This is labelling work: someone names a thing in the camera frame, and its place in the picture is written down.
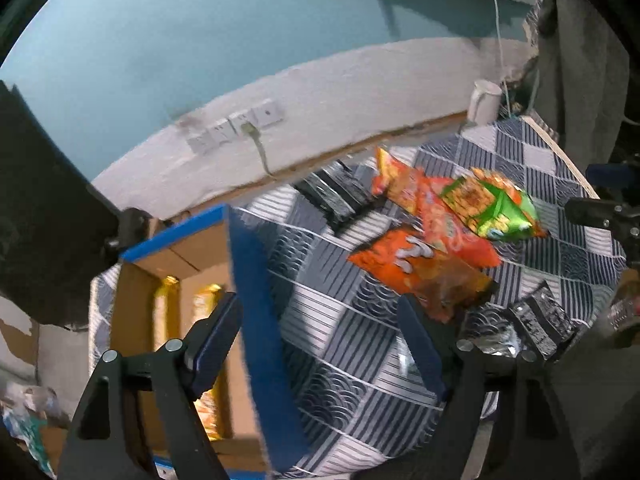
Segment navy white patterned blanket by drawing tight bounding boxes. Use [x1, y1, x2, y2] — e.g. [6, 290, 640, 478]
[89, 117, 628, 478]

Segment white wall switch plate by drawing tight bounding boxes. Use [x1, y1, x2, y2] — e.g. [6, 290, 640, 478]
[250, 100, 286, 128]

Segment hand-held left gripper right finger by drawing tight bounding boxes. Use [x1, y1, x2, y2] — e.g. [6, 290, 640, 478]
[397, 294, 583, 480]

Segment yellow snack packet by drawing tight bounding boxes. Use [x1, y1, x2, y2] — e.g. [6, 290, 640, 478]
[192, 284, 224, 442]

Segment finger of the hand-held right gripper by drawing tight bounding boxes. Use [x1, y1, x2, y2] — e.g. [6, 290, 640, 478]
[565, 196, 640, 241]
[586, 161, 640, 187]

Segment grey curtain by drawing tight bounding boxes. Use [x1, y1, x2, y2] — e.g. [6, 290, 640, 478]
[537, 0, 632, 176]

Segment crumpled plastic bags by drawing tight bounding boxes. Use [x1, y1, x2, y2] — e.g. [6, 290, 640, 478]
[0, 380, 68, 476]

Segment grey plug cable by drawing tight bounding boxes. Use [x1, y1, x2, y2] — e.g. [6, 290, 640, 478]
[241, 122, 276, 177]

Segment blurred brown object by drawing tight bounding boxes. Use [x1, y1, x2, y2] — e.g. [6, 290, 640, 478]
[606, 269, 640, 348]

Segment orange snack packet blue print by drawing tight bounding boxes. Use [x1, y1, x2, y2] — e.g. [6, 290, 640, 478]
[372, 146, 501, 268]

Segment cardboard box with blue edges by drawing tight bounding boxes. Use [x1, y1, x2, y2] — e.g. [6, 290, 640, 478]
[107, 204, 313, 478]

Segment large black cloth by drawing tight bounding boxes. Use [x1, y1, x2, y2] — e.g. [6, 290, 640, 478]
[0, 80, 123, 326]

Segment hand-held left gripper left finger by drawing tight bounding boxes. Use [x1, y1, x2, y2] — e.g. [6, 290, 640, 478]
[59, 291, 244, 480]

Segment black snack packet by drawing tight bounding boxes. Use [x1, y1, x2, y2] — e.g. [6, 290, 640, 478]
[457, 282, 578, 361]
[295, 160, 383, 233]

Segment hanging white cable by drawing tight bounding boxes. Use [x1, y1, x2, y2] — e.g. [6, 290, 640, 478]
[492, 0, 512, 111]

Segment white wall socket with plug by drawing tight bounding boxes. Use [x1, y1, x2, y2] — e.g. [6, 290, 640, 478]
[227, 111, 257, 136]

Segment wide white wall socket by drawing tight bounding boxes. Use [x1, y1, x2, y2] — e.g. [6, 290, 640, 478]
[186, 121, 236, 155]

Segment black device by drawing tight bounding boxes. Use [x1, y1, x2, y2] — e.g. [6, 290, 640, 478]
[106, 207, 152, 262]

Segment green snack packet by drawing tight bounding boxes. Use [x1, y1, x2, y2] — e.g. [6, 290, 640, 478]
[440, 167, 548, 241]

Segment white electric kettle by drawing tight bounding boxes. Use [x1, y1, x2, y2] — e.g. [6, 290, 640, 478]
[467, 79, 503, 126]

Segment red orange crinkled snack packet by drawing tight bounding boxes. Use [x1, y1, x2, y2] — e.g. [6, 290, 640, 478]
[347, 227, 496, 323]

